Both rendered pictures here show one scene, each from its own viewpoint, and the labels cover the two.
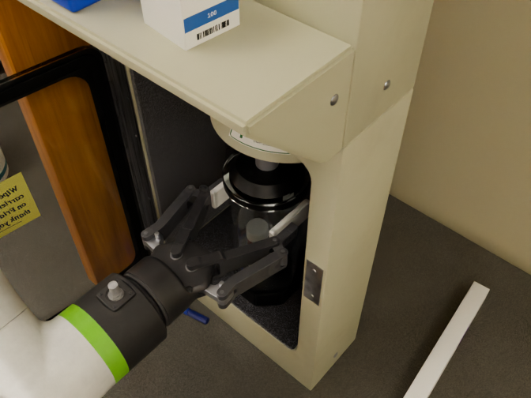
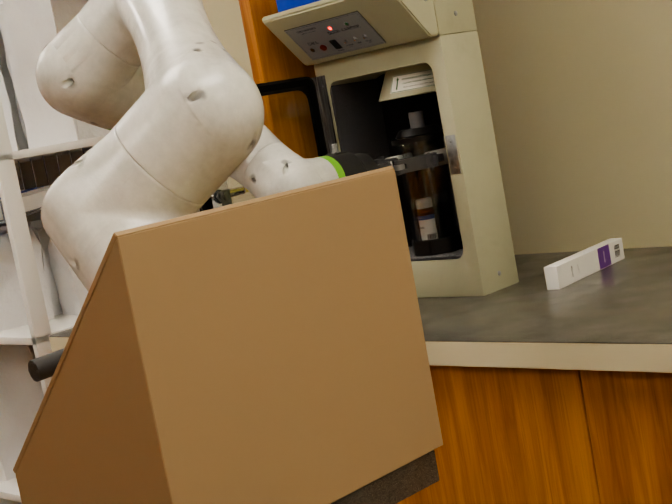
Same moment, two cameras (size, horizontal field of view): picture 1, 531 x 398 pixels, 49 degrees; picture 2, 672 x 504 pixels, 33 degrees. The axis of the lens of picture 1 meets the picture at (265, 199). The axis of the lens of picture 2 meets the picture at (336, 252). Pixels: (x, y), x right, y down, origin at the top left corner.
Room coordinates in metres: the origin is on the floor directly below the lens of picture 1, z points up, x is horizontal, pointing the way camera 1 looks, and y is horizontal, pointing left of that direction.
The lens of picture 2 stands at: (-1.70, 0.04, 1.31)
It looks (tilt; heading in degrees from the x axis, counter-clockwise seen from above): 7 degrees down; 4
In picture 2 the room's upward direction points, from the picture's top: 10 degrees counter-clockwise
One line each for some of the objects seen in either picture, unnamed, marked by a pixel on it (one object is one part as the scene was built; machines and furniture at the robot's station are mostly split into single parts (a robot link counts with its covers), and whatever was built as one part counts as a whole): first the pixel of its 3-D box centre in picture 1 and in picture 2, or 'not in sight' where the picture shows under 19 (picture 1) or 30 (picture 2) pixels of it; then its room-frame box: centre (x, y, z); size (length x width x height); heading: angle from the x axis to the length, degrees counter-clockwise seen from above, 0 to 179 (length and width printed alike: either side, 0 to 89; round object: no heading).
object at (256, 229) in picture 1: (266, 227); (428, 190); (0.49, 0.00, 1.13); 0.11 x 0.11 x 0.21
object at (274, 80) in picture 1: (153, 54); (347, 26); (0.41, 0.09, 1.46); 0.32 x 0.11 x 0.10; 49
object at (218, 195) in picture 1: (231, 185); not in sight; (0.52, 0.04, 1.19); 0.07 x 0.01 x 0.03; 139
